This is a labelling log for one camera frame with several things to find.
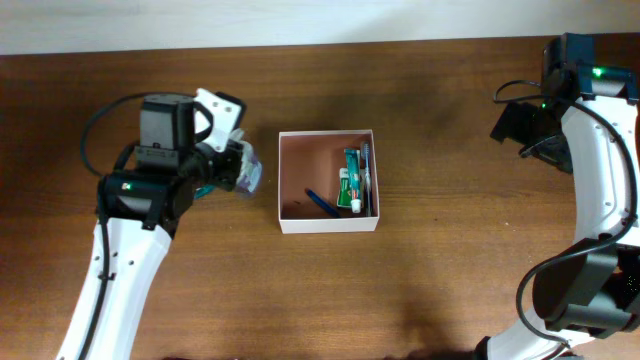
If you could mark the blue and white toothbrush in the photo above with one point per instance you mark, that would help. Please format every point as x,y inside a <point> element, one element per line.
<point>365,155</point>

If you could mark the white cardboard box pink interior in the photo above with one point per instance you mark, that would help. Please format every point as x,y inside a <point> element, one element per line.
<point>312,159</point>

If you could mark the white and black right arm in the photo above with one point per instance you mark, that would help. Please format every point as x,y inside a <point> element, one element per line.
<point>584,125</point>

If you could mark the teal mouthwash bottle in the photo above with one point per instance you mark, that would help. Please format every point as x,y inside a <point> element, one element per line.
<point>203,191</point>

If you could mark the clear foaming soap pump bottle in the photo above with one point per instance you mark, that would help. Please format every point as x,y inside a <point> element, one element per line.
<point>251,168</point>

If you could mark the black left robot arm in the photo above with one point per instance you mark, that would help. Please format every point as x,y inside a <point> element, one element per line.
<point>189,146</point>

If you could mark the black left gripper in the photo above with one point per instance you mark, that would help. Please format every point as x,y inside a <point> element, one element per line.
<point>233,164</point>

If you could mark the green soap packet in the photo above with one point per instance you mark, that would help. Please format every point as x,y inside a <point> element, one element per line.
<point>345,198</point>

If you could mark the blue disposable razor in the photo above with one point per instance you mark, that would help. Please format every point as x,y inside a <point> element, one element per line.
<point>325,206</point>

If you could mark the toothpaste tube white cap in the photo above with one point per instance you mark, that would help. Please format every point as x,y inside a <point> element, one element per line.
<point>353,168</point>

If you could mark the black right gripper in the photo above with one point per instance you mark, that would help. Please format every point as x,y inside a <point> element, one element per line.
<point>512,123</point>

